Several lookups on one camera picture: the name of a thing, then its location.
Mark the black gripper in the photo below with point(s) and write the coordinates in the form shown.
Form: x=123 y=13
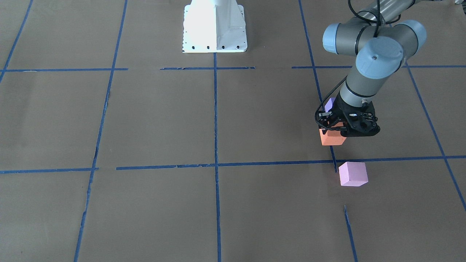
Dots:
x=339 y=111

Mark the orange foam cube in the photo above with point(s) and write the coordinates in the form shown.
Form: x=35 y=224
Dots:
x=331 y=138

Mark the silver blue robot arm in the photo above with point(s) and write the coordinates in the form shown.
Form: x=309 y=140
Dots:
x=381 y=44

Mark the purple foam cube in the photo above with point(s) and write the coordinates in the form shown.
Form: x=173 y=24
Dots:
x=329 y=104

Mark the pink foam cube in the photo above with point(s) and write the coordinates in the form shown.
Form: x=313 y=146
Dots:
x=353 y=174

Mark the brown paper table mat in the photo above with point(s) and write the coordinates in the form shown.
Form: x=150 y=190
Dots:
x=118 y=147

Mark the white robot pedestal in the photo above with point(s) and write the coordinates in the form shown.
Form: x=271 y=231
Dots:
x=214 y=26

